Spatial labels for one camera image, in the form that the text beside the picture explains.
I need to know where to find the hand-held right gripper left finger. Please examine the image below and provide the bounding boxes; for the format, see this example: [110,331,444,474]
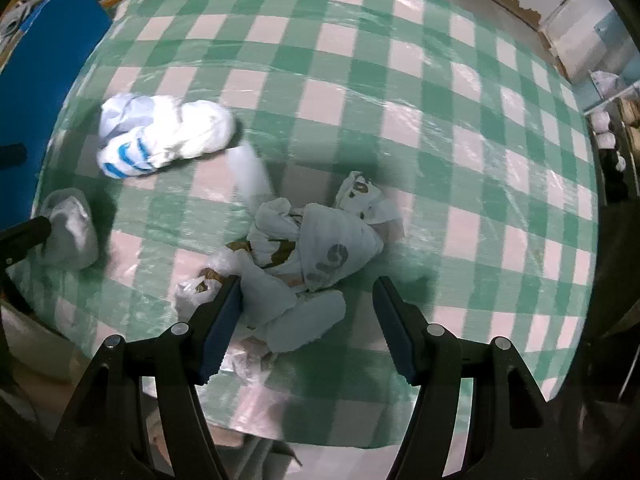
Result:
[52,276,243,480]

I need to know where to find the white sock grey print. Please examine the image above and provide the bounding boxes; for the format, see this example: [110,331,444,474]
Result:
[297,202,386,293]

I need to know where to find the metal shoe rack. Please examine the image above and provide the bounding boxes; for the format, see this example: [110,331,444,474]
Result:
[582,70,640,206]

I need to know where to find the crumpled clear plastic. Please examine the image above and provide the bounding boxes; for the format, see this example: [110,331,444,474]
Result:
[220,340,281,386]

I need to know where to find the rows of shoes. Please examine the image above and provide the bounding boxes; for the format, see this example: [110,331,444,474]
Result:
[592,110,628,171]

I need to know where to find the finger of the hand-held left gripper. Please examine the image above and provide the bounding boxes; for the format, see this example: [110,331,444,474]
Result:
[0,217,53,271]
[0,144,27,167]

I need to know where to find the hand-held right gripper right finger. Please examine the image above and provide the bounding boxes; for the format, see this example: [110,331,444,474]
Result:
[372,276,561,480]

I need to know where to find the blue-edged cardboard box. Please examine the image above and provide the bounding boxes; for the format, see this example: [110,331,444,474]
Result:
[0,0,113,226]

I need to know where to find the pale grey sock bundle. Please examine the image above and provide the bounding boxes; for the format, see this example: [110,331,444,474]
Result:
[39,187,100,271]

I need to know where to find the white sock brown pattern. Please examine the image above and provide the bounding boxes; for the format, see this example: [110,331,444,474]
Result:
[247,197,306,271]
[334,170,403,231]

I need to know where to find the pale blue sock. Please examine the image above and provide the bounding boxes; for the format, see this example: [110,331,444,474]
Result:
[239,265,347,353]

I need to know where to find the white blue-striped sock pair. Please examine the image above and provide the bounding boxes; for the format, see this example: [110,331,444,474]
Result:
[97,92,236,181]

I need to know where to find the green checked tablecloth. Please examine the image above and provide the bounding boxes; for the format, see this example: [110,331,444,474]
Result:
[10,0,601,448]

